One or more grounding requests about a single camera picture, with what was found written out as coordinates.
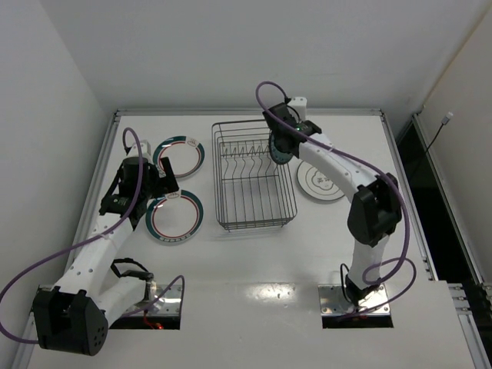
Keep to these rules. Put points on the white plate with blue rim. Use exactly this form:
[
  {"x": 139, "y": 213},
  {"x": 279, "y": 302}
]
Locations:
[{"x": 316, "y": 185}]

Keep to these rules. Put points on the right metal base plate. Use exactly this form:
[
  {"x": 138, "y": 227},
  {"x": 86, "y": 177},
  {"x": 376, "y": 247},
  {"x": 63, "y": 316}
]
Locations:
[{"x": 334, "y": 304}]

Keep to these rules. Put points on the green red rimmed plate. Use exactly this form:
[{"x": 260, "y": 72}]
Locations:
[
  {"x": 186, "y": 155},
  {"x": 174, "y": 218}
]

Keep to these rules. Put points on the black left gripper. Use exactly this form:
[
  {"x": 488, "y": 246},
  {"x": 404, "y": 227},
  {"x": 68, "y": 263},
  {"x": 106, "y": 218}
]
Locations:
[{"x": 163, "y": 177}]

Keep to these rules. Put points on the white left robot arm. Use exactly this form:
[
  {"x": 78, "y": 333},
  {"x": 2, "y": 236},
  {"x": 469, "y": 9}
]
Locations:
[{"x": 75, "y": 314}]

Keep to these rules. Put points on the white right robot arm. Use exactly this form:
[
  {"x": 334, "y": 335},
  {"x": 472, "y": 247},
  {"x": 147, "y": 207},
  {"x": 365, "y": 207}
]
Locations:
[{"x": 375, "y": 210}]

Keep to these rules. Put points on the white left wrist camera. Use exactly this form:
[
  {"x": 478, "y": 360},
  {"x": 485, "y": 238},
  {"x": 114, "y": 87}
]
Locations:
[{"x": 144, "y": 148}]

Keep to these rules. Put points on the near green red rimmed plate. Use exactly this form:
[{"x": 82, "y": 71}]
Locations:
[{"x": 174, "y": 218}]

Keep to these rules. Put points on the small blue floral plate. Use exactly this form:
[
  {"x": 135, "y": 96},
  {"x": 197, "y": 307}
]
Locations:
[{"x": 277, "y": 156}]

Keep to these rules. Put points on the grey wire dish rack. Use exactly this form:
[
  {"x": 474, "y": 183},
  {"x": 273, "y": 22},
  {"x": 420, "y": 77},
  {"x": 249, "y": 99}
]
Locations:
[{"x": 250, "y": 189}]

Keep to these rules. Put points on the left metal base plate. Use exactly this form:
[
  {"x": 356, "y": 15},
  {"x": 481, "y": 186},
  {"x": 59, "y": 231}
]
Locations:
[{"x": 169, "y": 303}]

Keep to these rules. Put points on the metal base plate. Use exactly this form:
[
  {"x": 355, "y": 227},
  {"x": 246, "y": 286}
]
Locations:
[
  {"x": 334, "y": 304},
  {"x": 169, "y": 303}
]

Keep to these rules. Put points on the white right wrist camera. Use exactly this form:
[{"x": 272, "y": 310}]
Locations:
[{"x": 298, "y": 106}]

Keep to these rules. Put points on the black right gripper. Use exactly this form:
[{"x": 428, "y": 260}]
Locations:
[{"x": 280, "y": 140}]

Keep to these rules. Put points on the far green red rimmed plate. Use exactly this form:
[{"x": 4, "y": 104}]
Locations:
[{"x": 186, "y": 155}]

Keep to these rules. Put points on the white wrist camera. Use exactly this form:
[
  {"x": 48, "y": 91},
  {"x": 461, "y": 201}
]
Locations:
[
  {"x": 144, "y": 148},
  {"x": 298, "y": 106}
]

